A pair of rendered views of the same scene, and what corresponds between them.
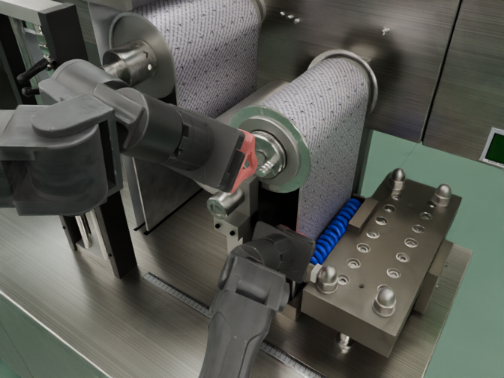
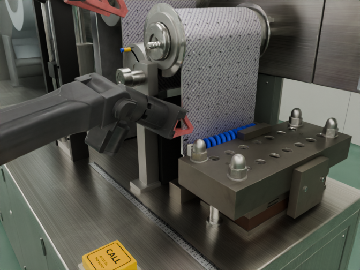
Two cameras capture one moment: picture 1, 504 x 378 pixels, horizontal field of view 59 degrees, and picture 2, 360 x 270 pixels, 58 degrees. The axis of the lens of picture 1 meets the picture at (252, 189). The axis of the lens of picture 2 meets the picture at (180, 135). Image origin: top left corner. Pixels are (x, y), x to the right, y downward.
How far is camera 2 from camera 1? 42 cm
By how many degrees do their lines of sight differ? 22
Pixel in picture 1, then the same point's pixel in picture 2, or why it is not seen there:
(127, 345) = (53, 192)
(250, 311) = (84, 91)
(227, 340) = (53, 95)
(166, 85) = not seen: hidden behind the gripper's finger
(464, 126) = (343, 60)
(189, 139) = not seen: outside the picture
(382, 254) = (257, 152)
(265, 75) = not seen: hidden behind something
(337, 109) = (224, 23)
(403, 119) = (298, 63)
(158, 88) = (114, 16)
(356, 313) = (211, 175)
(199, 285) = (123, 173)
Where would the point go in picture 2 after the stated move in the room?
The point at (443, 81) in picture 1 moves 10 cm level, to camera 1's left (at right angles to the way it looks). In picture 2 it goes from (324, 24) to (278, 23)
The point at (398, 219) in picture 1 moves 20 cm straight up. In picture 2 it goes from (284, 139) to (296, 51)
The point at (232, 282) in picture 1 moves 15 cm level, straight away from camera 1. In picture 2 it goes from (83, 77) to (122, 61)
